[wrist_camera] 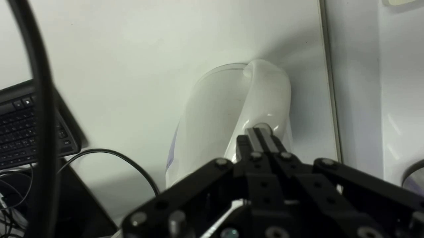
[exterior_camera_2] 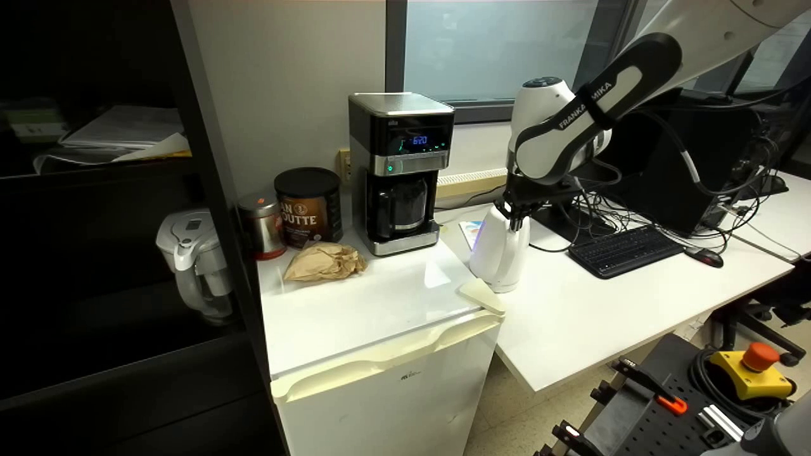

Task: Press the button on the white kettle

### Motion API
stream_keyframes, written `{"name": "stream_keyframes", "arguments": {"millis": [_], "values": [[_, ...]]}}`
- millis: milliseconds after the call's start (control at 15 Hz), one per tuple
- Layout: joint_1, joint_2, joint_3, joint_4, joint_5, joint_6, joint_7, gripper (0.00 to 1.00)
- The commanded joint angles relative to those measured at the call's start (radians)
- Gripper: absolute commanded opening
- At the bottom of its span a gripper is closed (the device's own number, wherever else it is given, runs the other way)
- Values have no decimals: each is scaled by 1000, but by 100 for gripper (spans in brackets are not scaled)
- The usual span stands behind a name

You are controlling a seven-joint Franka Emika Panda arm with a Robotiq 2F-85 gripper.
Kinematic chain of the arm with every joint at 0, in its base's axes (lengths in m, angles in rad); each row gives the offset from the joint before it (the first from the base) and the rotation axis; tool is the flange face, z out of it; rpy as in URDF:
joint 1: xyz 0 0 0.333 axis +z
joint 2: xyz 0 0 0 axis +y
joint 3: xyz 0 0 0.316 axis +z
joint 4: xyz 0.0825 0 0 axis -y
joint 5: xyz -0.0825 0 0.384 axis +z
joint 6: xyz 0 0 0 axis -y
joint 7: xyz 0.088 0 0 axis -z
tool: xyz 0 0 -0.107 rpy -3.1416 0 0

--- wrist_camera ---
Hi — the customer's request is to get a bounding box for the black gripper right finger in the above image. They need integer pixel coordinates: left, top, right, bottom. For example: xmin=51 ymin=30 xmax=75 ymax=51
xmin=246 ymin=125 xmax=424 ymax=238

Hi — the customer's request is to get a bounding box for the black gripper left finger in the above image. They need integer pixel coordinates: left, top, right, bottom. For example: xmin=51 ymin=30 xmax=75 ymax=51
xmin=120 ymin=133 xmax=259 ymax=238

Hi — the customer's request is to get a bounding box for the white electric kettle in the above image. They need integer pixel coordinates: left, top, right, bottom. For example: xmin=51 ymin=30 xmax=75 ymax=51
xmin=164 ymin=58 xmax=294 ymax=192

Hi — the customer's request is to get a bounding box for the white mini fridge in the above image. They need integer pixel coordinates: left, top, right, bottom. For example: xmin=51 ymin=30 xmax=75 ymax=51
xmin=327 ymin=0 xmax=424 ymax=188

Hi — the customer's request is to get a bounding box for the black keyboard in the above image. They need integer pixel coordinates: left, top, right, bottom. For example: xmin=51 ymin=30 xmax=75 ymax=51
xmin=0 ymin=78 xmax=90 ymax=172

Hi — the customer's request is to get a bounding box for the thin black cable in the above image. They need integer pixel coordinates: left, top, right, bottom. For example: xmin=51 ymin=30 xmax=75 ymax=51
xmin=57 ymin=147 xmax=161 ymax=198

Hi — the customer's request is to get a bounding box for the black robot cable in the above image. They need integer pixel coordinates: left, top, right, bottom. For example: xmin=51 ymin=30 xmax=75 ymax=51
xmin=6 ymin=0 xmax=61 ymax=238

